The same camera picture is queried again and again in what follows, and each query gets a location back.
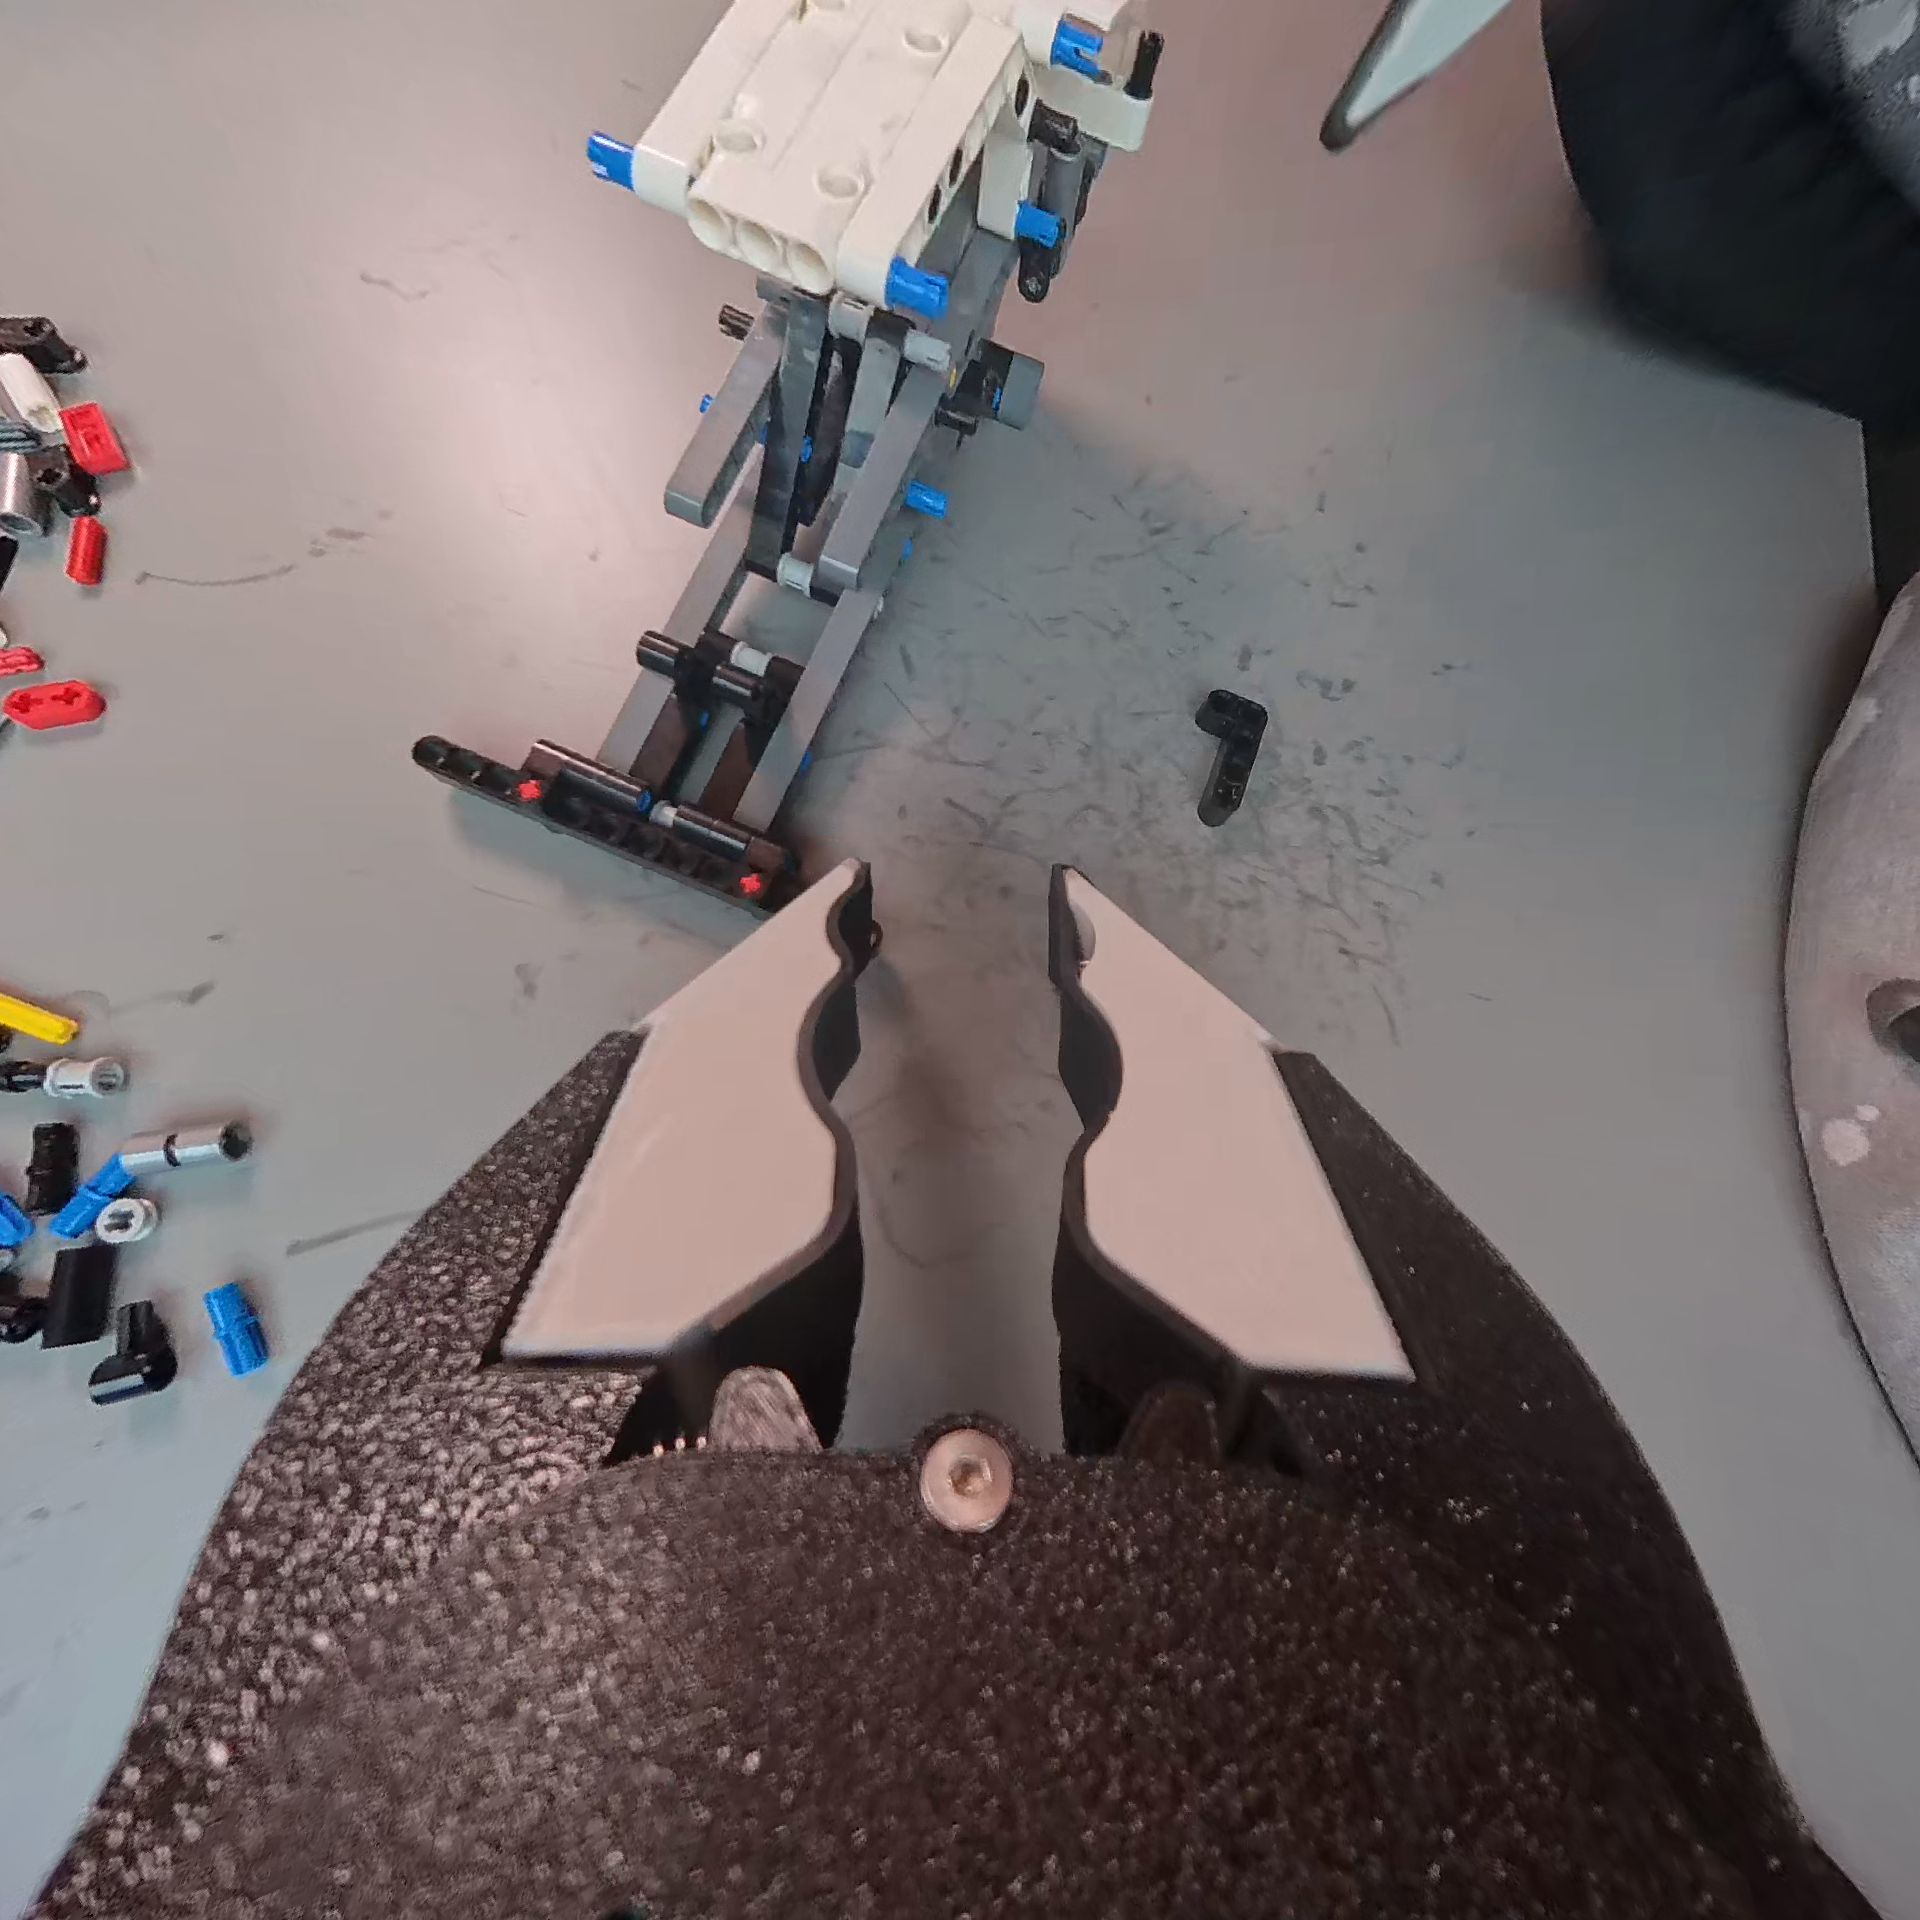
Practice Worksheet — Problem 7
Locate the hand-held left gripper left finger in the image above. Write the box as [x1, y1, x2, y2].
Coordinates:
[498, 859, 880, 1367]

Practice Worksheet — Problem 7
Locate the white toy truck model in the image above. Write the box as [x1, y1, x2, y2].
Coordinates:
[412, 0, 1167, 920]

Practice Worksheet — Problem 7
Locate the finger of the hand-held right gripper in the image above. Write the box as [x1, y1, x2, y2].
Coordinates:
[1318, 0, 1522, 155]

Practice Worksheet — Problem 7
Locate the pile of blue black pins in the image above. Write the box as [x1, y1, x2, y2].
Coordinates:
[0, 981, 275, 1407]

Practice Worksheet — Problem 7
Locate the grey desk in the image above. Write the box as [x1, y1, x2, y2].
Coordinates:
[0, 0, 1920, 1652]

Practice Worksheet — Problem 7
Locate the black angled beam brick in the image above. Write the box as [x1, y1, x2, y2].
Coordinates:
[1196, 689, 1269, 827]

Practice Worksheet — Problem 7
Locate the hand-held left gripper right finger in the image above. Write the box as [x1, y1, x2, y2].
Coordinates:
[1048, 862, 1419, 1382]

